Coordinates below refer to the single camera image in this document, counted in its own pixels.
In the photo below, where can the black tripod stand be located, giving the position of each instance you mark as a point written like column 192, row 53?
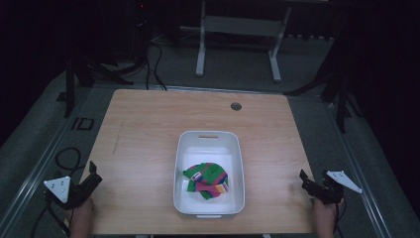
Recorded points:
column 84, row 71
column 340, row 92

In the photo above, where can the person's right hand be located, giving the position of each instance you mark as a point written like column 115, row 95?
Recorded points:
column 327, row 213

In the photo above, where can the green striped cloth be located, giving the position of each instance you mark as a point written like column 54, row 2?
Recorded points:
column 206, row 181

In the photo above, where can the person's left hand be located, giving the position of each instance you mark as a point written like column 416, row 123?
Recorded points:
column 83, row 211

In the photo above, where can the metal floor rail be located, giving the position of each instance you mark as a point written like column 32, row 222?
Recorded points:
column 36, row 172
column 356, row 172

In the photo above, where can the white metal desk frame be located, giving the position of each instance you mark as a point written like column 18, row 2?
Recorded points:
column 242, row 26

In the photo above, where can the grey table grommet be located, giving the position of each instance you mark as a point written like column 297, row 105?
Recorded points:
column 236, row 106

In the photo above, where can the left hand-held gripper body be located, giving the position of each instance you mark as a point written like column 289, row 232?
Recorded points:
column 74, row 195

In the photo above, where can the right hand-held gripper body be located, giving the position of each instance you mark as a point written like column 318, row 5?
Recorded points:
column 332, row 190

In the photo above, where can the white plastic bin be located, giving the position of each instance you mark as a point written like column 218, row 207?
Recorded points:
column 208, row 173

